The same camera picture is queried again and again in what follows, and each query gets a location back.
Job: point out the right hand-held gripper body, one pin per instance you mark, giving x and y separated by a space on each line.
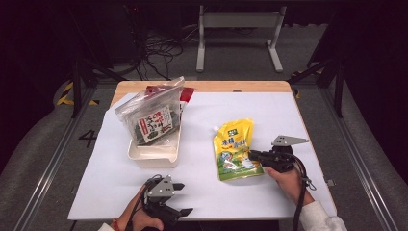
279 159

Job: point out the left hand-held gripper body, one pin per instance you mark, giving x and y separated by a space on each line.
160 191

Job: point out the yellow spout pouch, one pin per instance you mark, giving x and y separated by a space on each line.
235 150

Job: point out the white plastic container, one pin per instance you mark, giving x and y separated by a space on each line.
154 157

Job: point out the clear bag of dried seaweed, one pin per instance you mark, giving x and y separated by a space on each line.
150 112

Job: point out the red and white snack packet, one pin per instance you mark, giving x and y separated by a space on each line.
187 93

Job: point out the person's right hand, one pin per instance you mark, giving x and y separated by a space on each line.
288 184

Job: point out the person's left hand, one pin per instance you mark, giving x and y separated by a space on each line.
138 218

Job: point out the white table mat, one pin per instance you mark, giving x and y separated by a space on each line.
205 192

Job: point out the red wrist band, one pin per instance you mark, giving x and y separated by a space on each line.
115 224

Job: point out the black metal stand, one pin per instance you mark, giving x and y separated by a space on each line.
77 86
338 86

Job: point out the yellow and black floor tape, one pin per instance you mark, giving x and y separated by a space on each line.
64 96

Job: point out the aluminium floor rail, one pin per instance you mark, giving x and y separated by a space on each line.
54 160
356 160

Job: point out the white metal stand frame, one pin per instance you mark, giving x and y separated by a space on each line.
240 20

